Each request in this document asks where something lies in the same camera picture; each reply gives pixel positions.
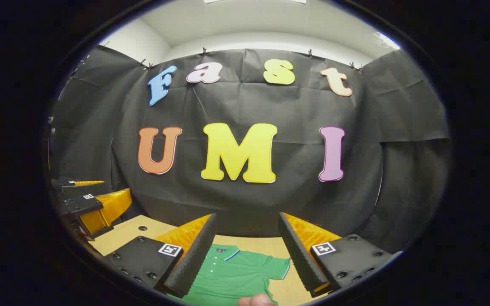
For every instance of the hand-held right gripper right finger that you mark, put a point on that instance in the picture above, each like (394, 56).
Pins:
(298, 255)

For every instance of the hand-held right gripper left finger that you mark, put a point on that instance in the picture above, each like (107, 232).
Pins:
(194, 259)

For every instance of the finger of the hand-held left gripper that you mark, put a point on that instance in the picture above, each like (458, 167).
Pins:
(81, 205)
(83, 191)

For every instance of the green T-shirt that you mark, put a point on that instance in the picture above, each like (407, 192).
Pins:
(236, 276)

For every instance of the black backdrop cloth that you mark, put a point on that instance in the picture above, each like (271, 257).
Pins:
(270, 199)

